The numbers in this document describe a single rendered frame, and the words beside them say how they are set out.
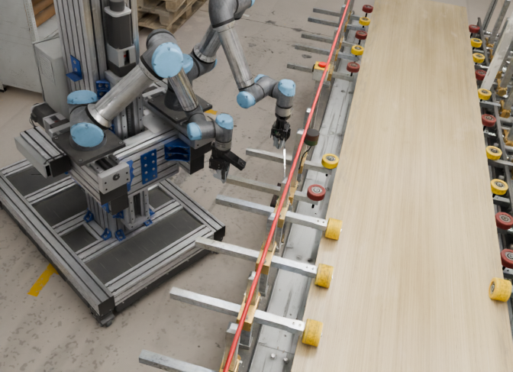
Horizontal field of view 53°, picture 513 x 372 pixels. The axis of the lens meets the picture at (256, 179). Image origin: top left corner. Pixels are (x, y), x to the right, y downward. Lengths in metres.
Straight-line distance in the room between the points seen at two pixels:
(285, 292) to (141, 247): 1.00
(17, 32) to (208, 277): 2.38
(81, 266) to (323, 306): 1.46
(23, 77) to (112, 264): 2.13
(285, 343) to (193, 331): 0.85
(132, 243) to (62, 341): 0.61
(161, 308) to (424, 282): 1.47
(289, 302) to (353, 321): 0.43
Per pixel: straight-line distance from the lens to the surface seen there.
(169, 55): 1.93
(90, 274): 2.85
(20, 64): 4.51
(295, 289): 2.29
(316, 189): 2.32
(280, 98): 2.27
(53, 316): 3.02
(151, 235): 3.02
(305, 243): 2.48
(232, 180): 2.39
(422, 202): 2.43
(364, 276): 2.04
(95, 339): 2.90
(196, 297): 1.81
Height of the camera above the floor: 2.42
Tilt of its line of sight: 41 degrees down
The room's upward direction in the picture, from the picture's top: 7 degrees clockwise
